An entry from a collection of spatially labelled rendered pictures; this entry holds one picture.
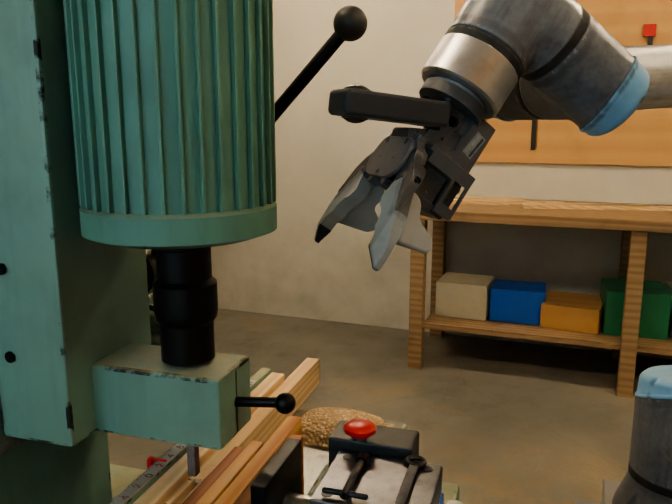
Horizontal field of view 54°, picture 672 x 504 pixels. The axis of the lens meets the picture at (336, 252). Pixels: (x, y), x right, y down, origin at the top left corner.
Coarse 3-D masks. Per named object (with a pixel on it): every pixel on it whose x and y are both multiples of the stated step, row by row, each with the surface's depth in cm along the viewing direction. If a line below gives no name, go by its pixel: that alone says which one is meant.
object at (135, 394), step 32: (128, 352) 66; (160, 352) 66; (96, 384) 63; (128, 384) 62; (160, 384) 61; (192, 384) 60; (224, 384) 60; (96, 416) 64; (128, 416) 63; (160, 416) 62; (192, 416) 61; (224, 416) 61
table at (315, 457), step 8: (400, 424) 88; (304, 448) 81; (312, 448) 81; (320, 448) 81; (328, 448) 81; (304, 456) 79; (312, 456) 79; (320, 456) 79; (328, 456) 79; (304, 464) 78; (312, 464) 78; (320, 464) 78; (304, 472) 76; (312, 472) 76; (320, 472) 76; (304, 480) 74; (312, 480) 74; (304, 488) 73
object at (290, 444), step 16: (288, 448) 62; (272, 464) 59; (288, 464) 61; (256, 480) 57; (272, 480) 57; (288, 480) 61; (256, 496) 56; (272, 496) 57; (288, 496) 60; (304, 496) 60
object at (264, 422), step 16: (304, 368) 97; (288, 384) 91; (304, 384) 95; (304, 400) 95; (256, 416) 81; (272, 416) 83; (240, 432) 77; (256, 432) 79; (272, 432) 84; (224, 448) 73; (208, 464) 70; (176, 496) 64
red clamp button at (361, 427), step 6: (354, 420) 61; (360, 420) 61; (366, 420) 61; (348, 426) 60; (354, 426) 60; (360, 426) 60; (366, 426) 60; (372, 426) 60; (348, 432) 60; (354, 432) 60; (360, 432) 59; (366, 432) 60; (372, 432) 60; (360, 438) 60
